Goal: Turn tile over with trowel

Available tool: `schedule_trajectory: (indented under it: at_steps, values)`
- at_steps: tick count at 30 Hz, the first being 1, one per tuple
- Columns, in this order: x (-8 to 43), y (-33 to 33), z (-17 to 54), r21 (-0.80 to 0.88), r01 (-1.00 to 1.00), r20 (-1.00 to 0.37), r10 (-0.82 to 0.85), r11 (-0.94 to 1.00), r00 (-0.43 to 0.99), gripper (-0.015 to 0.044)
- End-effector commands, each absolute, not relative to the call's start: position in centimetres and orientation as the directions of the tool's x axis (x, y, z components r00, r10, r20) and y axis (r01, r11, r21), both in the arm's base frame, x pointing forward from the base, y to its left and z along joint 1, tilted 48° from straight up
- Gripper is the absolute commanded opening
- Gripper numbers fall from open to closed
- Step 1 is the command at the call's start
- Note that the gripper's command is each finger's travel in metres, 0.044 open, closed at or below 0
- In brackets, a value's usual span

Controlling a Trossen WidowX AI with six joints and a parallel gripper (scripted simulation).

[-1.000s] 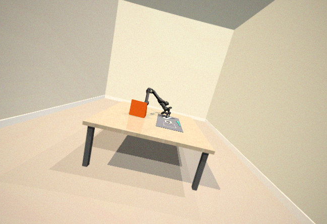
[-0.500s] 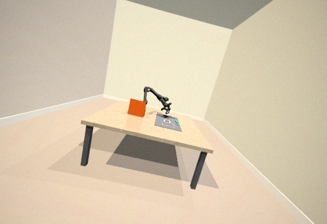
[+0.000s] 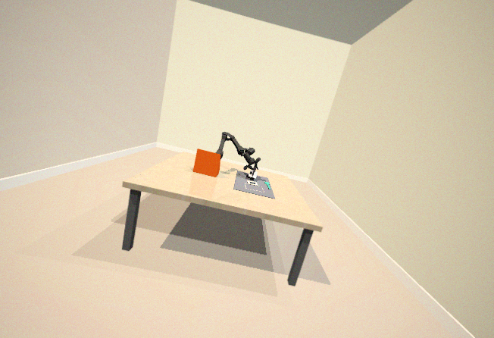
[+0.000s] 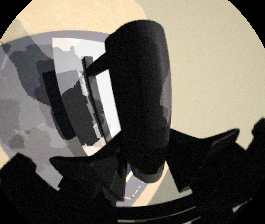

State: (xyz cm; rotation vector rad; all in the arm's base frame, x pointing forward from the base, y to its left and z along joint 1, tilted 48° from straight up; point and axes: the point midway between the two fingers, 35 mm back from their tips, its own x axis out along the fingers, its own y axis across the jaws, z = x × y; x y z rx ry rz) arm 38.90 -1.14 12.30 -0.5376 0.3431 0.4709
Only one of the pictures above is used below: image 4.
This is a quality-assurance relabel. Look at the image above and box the cream square tile with dark blue center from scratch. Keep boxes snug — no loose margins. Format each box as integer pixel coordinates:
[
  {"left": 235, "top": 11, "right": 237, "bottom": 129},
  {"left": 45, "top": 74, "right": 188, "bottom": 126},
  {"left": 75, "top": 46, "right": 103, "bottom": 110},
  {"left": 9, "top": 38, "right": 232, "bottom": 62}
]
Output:
[{"left": 125, "top": 164, "right": 132, "bottom": 183}]

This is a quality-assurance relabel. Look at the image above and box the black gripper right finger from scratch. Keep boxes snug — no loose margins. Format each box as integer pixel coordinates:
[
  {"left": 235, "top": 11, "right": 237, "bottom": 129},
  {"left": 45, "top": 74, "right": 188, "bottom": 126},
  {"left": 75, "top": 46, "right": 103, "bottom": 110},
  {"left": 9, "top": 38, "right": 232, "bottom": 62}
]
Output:
[{"left": 167, "top": 128, "right": 240, "bottom": 193}]

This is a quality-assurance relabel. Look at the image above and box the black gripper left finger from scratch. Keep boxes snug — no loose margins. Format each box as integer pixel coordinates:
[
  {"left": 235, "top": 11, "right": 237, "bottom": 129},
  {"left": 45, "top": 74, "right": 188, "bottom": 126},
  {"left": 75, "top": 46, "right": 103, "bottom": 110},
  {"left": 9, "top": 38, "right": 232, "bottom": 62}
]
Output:
[{"left": 50, "top": 129, "right": 128, "bottom": 202}]

